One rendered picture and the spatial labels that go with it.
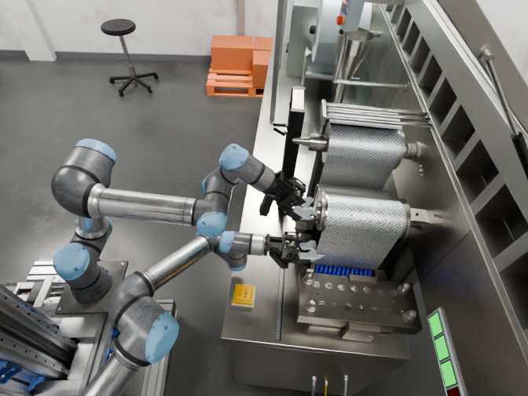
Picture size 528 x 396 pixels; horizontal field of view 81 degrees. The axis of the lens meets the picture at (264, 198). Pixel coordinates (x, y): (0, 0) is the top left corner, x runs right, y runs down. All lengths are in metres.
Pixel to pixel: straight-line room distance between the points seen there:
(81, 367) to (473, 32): 1.47
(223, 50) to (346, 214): 3.28
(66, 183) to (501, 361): 1.07
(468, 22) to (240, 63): 3.68
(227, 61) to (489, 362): 3.76
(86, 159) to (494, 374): 1.10
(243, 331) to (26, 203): 2.39
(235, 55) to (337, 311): 3.40
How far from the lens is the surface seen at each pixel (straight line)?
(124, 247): 2.55
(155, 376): 1.90
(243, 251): 1.07
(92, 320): 1.52
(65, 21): 4.94
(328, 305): 1.12
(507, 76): 0.57
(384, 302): 1.18
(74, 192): 0.93
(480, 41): 0.52
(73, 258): 1.29
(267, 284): 1.26
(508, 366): 0.84
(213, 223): 0.80
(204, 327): 2.16
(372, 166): 1.14
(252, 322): 1.20
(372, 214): 1.00
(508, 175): 0.84
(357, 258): 1.15
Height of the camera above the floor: 2.04
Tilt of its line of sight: 50 degrees down
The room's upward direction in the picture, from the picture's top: 4 degrees clockwise
